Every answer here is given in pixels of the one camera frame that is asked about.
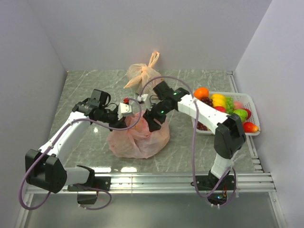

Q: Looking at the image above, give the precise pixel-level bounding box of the red fake strawberry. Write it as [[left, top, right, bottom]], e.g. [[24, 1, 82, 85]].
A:
[[214, 106, 226, 113]]

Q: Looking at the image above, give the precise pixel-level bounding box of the red yellow fake pear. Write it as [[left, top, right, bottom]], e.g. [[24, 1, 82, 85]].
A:
[[243, 122, 260, 133]]

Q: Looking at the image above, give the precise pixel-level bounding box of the yellow fake banana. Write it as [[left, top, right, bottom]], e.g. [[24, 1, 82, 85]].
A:
[[210, 94, 227, 108]]

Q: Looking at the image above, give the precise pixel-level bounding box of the white plastic fruit basket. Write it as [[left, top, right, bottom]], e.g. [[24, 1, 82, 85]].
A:
[[191, 91, 261, 136]]

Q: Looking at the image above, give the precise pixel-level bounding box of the green fake guava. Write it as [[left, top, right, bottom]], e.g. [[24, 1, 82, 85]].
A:
[[233, 109, 248, 122]]

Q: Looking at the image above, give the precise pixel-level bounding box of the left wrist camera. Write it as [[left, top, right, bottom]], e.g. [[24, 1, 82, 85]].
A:
[[118, 98, 133, 120]]

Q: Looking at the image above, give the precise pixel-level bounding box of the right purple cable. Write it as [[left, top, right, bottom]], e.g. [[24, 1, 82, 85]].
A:
[[139, 76, 238, 208]]

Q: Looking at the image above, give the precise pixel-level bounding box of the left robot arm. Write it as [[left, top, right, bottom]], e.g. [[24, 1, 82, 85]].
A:
[[23, 89, 132, 193]]

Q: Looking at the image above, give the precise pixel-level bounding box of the tied beige plastic bag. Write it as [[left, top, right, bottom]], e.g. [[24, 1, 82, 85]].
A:
[[124, 51, 163, 95]]

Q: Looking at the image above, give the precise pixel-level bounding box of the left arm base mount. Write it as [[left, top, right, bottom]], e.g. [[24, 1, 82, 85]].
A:
[[67, 176, 112, 205]]

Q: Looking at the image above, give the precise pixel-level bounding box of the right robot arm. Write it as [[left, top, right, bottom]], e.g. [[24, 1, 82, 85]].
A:
[[138, 81, 246, 190]]

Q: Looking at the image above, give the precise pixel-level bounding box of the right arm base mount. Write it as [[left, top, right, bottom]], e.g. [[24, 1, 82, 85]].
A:
[[195, 173, 237, 207]]

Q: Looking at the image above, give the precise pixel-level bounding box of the orange fake orange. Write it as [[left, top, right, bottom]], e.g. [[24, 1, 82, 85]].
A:
[[193, 87, 209, 100]]

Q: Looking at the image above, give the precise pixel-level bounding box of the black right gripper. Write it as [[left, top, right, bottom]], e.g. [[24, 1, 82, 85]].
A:
[[143, 100, 173, 133]]

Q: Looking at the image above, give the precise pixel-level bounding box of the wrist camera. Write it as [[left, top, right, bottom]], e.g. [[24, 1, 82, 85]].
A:
[[118, 98, 133, 120], [136, 94, 152, 110]]

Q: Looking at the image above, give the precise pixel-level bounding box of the pink plastic bag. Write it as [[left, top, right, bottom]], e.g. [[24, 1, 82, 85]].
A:
[[107, 112, 170, 159]]

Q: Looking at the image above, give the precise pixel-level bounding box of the green grape bunch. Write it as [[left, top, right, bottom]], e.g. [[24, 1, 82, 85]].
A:
[[226, 96, 235, 115]]

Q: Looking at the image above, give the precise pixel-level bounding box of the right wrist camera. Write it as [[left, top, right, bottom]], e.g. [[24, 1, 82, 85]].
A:
[[136, 94, 152, 110]]

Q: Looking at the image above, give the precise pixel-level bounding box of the dark red grape bunch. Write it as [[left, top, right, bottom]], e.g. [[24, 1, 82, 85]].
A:
[[201, 97, 213, 107]]

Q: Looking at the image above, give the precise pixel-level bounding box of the pink fake peach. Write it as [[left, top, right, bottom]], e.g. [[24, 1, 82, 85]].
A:
[[233, 101, 244, 110]]

